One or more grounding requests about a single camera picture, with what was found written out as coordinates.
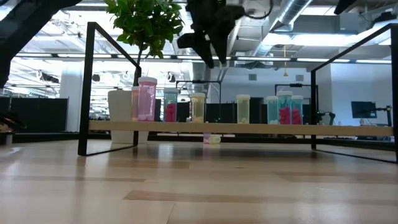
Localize black partition panel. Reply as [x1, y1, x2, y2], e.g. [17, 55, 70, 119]
[0, 96, 68, 134]

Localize green plant in white pot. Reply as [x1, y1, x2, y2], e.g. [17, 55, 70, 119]
[104, 0, 186, 144]

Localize salmon pink pill bottle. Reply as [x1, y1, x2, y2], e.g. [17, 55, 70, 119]
[131, 86, 141, 123]

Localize large blue bottle red pills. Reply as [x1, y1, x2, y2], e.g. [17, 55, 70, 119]
[163, 87, 179, 123]

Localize bright ceiling light panel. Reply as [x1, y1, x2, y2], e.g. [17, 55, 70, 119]
[262, 32, 343, 47]

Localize yellow hanging pendant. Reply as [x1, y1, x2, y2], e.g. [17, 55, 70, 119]
[282, 45, 289, 77]

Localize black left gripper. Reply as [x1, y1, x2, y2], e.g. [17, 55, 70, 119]
[176, 0, 246, 69]

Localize large pink pill bottle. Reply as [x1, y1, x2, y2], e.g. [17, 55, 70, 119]
[137, 77, 159, 123]

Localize large yellow pill bottle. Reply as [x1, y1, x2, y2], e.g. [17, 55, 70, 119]
[190, 92, 206, 124]

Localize ceiling light strip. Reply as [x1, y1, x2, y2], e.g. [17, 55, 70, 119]
[296, 57, 351, 63]
[57, 53, 112, 59]
[116, 54, 172, 60]
[236, 56, 292, 62]
[176, 55, 233, 60]
[15, 52, 53, 58]
[355, 58, 392, 64]

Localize black metal shelf frame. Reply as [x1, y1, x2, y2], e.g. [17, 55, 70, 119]
[77, 21, 143, 157]
[310, 23, 398, 164]

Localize teal bottle white pills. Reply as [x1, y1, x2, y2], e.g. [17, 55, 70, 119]
[266, 95, 280, 126]

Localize small yellow pill bottle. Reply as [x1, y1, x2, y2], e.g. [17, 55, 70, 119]
[207, 134, 222, 146]

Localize black aluminium table rail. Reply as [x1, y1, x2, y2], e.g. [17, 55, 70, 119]
[12, 132, 398, 152]

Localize small grey box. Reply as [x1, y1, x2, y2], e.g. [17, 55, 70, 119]
[0, 130, 15, 146]

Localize silver spiral air duct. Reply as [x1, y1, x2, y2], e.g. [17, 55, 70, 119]
[250, 0, 313, 57]

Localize dark computer monitor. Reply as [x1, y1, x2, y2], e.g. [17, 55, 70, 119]
[351, 101, 377, 119]

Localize pale yellow pill bottle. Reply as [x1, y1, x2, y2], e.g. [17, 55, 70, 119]
[236, 94, 251, 124]

